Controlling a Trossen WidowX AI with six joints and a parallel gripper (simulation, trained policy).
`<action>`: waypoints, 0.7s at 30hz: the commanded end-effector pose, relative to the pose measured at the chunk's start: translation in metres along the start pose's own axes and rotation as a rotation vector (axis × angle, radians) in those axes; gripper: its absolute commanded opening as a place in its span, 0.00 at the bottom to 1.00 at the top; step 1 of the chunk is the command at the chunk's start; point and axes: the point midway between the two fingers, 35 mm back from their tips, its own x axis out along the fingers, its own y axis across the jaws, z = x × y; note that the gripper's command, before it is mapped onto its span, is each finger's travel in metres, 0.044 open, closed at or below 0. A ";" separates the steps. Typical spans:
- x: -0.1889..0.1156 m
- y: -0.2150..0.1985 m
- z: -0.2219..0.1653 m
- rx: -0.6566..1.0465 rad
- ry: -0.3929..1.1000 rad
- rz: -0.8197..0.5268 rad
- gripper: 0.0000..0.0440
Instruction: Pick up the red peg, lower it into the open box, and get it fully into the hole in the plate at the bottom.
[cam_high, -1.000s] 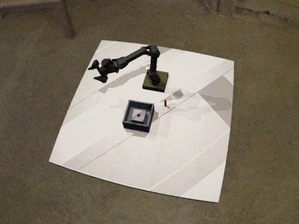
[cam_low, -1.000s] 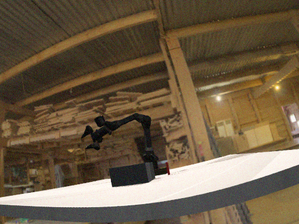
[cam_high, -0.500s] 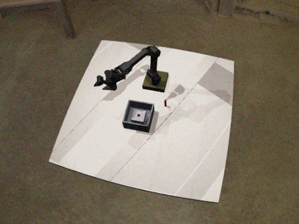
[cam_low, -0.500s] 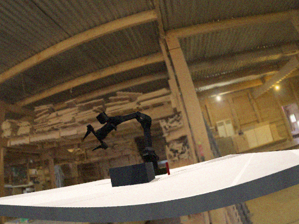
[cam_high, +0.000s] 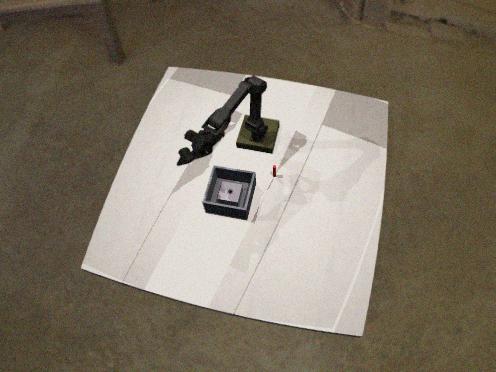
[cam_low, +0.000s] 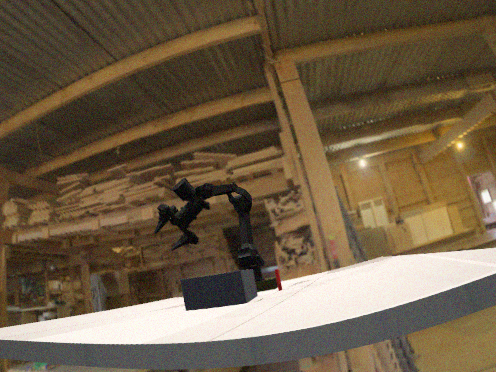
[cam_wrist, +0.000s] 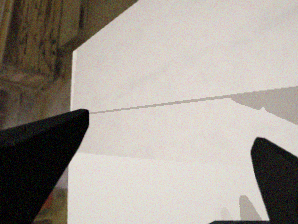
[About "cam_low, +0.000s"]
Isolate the red peg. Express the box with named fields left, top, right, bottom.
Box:
left=275, top=269, right=283, bottom=291

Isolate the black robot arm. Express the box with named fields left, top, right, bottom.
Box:
left=172, top=177, right=264, bottom=281

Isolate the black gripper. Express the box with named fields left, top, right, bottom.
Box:
left=154, top=203, right=198, bottom=251

